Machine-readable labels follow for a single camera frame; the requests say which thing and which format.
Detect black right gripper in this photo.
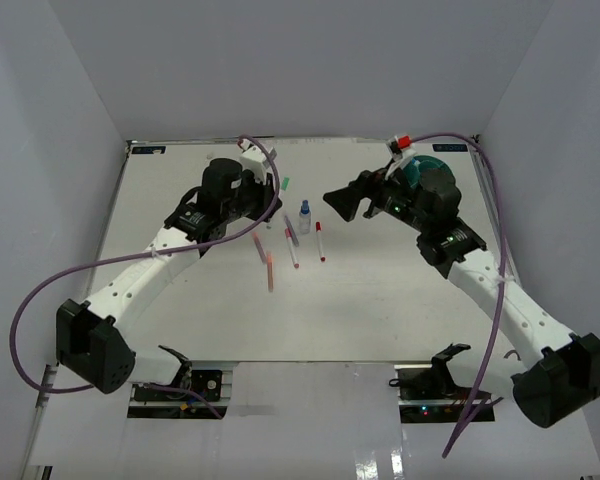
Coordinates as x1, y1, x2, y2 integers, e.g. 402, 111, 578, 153
323, 160, 432, 234

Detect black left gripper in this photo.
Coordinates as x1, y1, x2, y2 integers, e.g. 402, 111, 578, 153
223, 167, 283, 224

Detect red-capped white marker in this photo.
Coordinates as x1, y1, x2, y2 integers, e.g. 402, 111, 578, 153
315, 221, 326, 263

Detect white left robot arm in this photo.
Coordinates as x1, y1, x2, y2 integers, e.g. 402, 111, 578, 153
56, 152, 282, 399

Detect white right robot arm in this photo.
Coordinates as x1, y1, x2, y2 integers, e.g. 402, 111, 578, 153
323, 168, 600, 428

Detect small blue-capped spray bottle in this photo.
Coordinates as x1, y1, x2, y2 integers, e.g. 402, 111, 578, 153
299, 200, 311, 234

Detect pink-tipped purple pen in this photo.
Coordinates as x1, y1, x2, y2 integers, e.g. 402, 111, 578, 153
251, 231, 267, 264

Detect purple clear-capped pen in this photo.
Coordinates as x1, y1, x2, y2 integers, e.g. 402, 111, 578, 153
282, 212, 299, 247

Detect pink-capped white marker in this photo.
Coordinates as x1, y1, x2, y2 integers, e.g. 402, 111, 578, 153
285, 227, 300, 269

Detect teal round divided organizer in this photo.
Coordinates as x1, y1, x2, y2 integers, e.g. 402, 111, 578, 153
403, 155, 453, 189

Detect left blue table label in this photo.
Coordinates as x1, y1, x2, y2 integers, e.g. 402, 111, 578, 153
131, 146, 166, 155

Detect blue table label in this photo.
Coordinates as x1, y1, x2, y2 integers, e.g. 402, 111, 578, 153
131, 146, 166, 155
432, 143, 468, 152

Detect right blue table label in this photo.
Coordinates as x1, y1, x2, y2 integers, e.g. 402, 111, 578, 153
432, 143, 468, 152

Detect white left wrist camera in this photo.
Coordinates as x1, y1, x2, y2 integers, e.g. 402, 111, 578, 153
237, 139, 270, 185

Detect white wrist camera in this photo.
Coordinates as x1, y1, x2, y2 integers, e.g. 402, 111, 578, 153
385, 135, 417, 180
237, 139, 270, 185

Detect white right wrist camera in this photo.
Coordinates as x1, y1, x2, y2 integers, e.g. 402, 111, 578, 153
385, 135, 417, 180

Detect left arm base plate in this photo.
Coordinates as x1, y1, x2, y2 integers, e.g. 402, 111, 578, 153
127, 369, 231, 420

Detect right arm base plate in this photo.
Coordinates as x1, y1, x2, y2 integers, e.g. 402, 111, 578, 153
389, 363, 471, 425

